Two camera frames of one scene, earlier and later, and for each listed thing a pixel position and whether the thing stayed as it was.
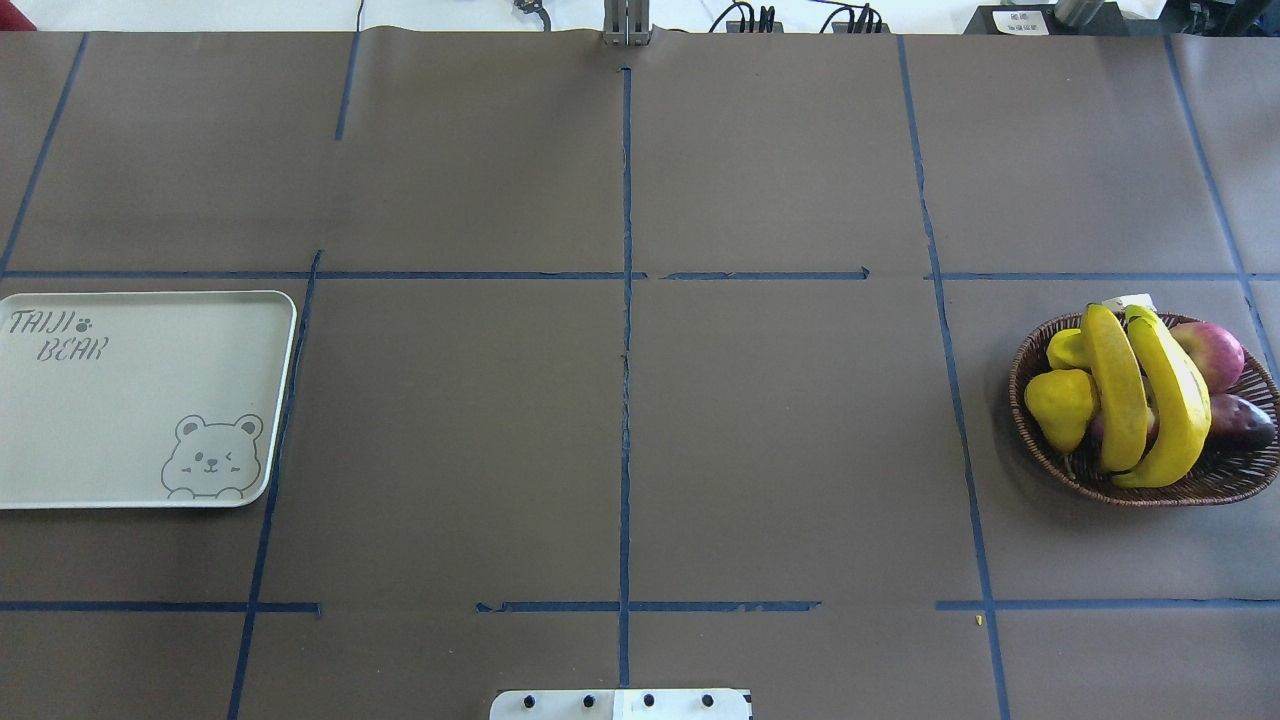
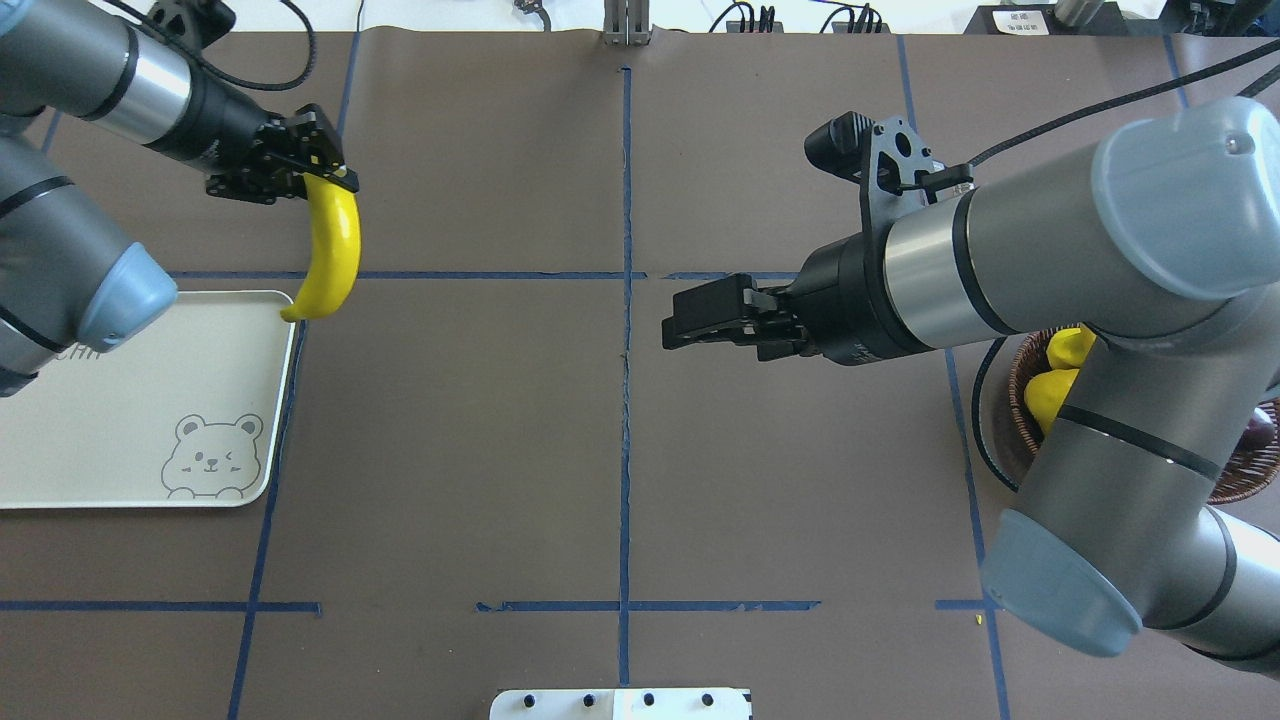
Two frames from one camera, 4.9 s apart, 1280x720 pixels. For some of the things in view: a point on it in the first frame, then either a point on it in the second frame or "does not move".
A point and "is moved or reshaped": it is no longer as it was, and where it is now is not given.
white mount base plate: (620, 704) does not move
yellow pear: (1061, 402) does not move
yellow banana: (1123, 392) is moved or reshaped
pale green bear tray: (141, 400) does not move
